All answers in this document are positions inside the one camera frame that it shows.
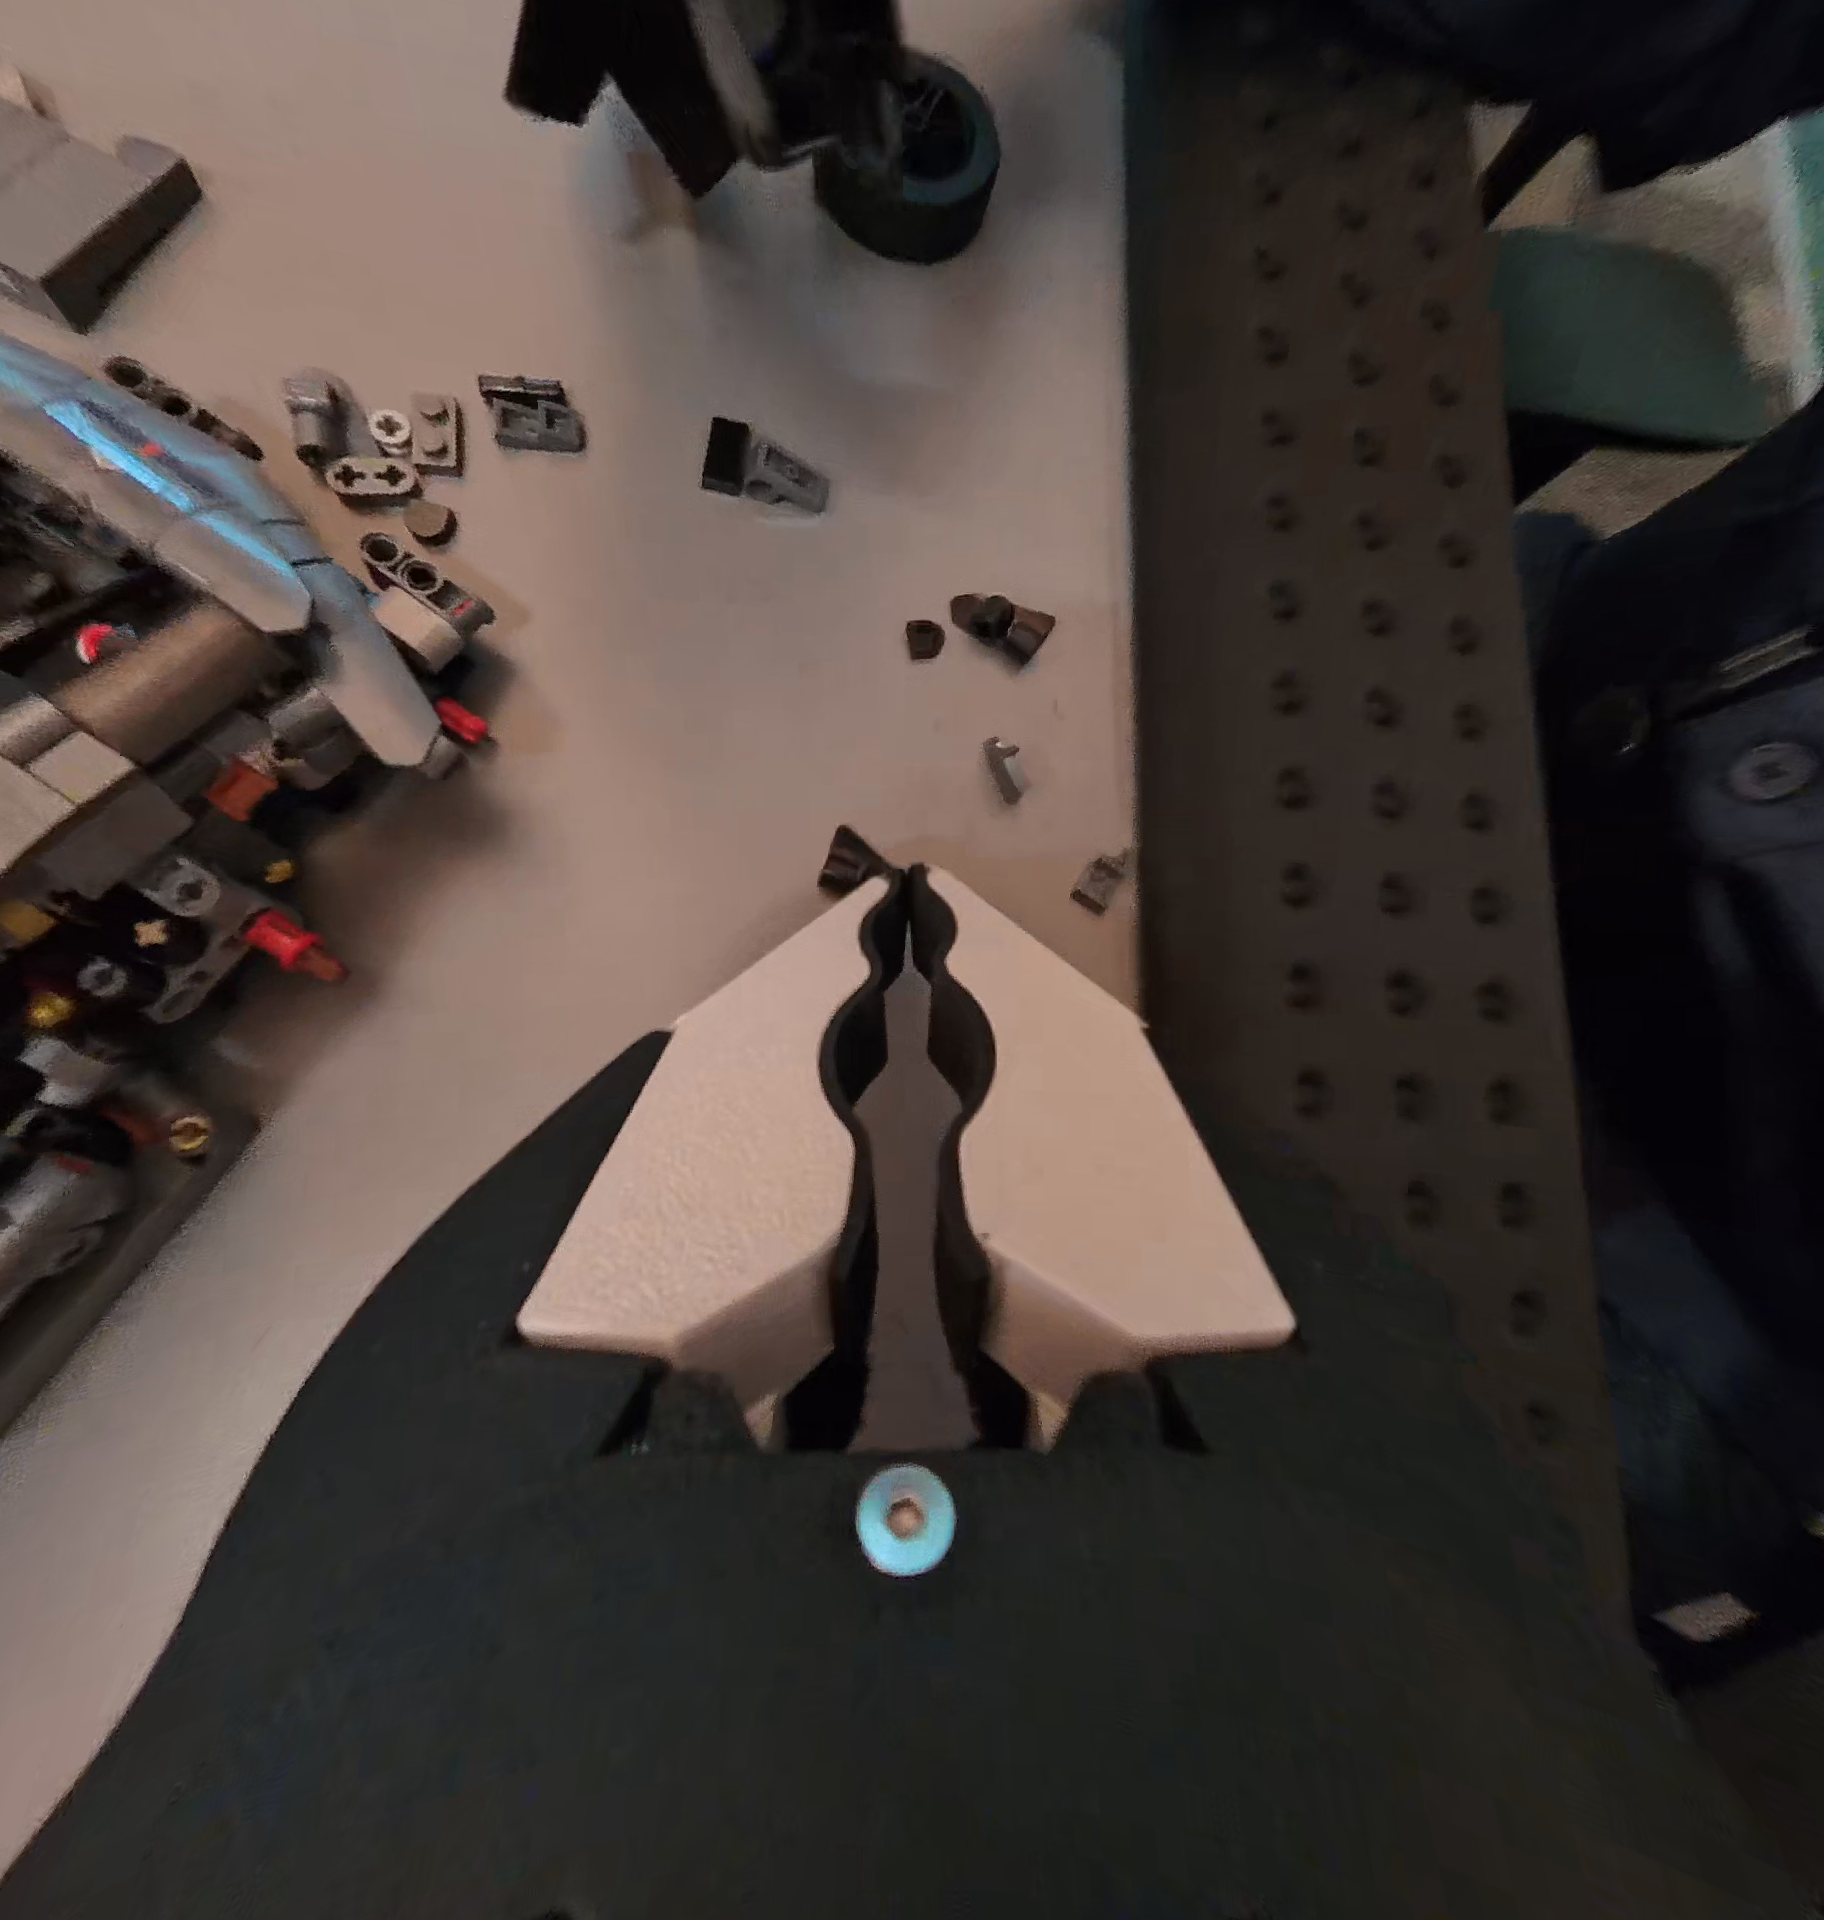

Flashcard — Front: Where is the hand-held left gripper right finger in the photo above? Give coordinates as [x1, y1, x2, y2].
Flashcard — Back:
[906, 862, 1298, 1453]

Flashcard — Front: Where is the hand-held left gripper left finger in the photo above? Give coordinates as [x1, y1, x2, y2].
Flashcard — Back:
[515, 870, 910, 1453]

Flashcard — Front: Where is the small black lego assembly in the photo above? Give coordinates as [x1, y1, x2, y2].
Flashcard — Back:
[754, 21, 921, 166]

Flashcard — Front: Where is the person's right forearm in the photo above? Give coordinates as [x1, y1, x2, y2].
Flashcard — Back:
[1346, 0, 1824, 189]

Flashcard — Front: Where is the grey lego slope piece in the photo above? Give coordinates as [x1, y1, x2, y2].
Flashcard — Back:
[698, 416, 834, 517]

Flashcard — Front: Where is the small black lego piece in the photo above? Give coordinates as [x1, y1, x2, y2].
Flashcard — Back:
[950, 592, 1061, 668]

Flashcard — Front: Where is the light grey small lego plate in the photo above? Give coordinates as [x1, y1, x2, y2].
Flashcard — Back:
[369, 392, 466, 480]

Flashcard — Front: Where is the grey lego car section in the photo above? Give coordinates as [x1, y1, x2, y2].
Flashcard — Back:
[0, 254, 498, 1052]

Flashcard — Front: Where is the dark grey lego panel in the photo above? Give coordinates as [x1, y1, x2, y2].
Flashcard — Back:
[0, 36, 206, 334]

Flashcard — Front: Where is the black perforated board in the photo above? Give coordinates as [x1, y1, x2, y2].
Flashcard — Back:
[1120, 0, 1633, 1592]

